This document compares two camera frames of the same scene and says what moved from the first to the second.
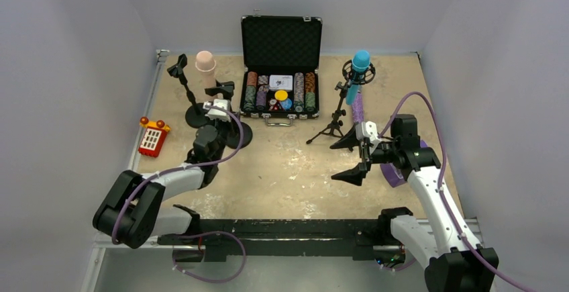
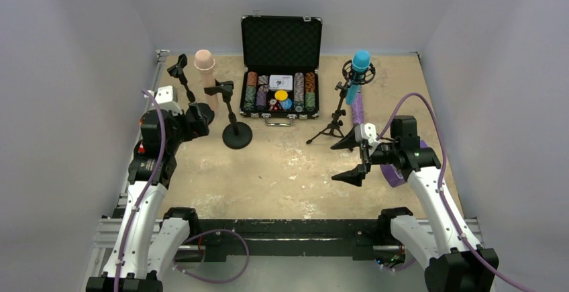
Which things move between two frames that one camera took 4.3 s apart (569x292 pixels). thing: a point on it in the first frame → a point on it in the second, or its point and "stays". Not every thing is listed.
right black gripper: x=366 y=156 stays
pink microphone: x=206 y=64 stays
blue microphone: x=361 y=62 stays
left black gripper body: x=220 y=96 → x=198 y=115
